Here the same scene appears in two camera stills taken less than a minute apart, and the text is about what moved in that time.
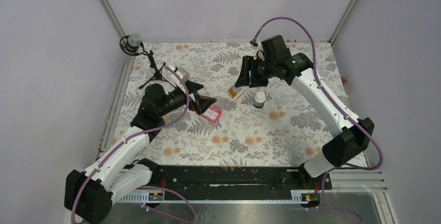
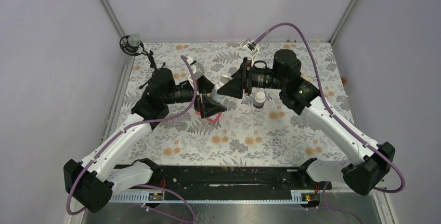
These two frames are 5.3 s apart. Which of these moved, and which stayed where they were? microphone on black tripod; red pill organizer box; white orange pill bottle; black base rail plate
Moved: white orange pill bottle
Stayed: microphone on black tripod; red pill organizer box; black base rail plate
